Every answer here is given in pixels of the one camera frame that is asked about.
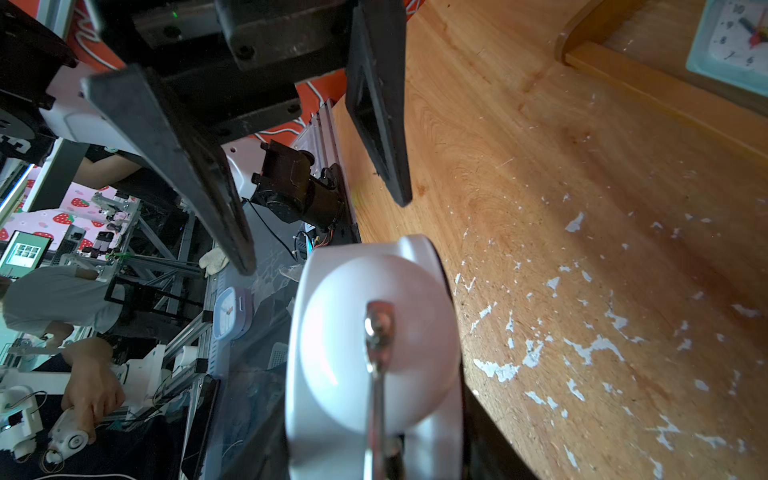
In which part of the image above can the mint square alarm clock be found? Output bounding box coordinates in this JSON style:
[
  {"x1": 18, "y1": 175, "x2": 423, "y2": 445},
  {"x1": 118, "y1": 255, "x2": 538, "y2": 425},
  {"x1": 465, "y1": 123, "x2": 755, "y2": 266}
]
[{"x1": 686, "y1": 1, "x2": 767, "y2": 97}]

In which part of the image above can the green screen monitor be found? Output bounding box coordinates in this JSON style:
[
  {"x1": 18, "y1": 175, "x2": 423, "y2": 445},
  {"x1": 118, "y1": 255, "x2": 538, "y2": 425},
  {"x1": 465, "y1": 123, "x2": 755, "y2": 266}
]
[{"x1": 1, "y1": 230, "x2": 53, "y2": 279}]

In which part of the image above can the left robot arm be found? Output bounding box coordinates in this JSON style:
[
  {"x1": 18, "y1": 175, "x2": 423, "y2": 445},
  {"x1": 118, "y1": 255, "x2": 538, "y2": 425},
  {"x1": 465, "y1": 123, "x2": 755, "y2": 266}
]
[{"x1": 1, "y1": 1, "x2": 413, "y2": 274}]

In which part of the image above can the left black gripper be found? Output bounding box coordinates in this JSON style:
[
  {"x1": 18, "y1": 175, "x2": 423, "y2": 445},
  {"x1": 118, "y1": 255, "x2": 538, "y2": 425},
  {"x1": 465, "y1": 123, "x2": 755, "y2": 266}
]
[{"x1": 81, "y1": 1, "x2": 413, "y2": 275}]

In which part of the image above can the white twin-bell clock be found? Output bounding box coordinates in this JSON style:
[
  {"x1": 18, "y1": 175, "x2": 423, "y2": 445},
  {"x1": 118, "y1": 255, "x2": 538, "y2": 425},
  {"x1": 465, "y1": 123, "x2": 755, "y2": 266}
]
[{"x1": 285, "y1": 235, "x2": 464, "y2": 479}]

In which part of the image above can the wooden two-tier shelf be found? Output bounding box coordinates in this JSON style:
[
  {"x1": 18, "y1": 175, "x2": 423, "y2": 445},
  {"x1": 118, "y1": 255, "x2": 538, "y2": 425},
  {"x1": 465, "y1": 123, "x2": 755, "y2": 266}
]
[{"x1": 554, "y1": 1, "x2": 767, "y2": 165}]

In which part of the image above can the blue round desk clock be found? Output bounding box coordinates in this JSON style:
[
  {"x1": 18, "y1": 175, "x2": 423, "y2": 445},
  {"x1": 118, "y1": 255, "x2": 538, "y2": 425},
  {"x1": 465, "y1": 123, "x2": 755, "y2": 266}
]
[{"x1": 213, "y1": 286, "x2": 253, "y2": 341}]

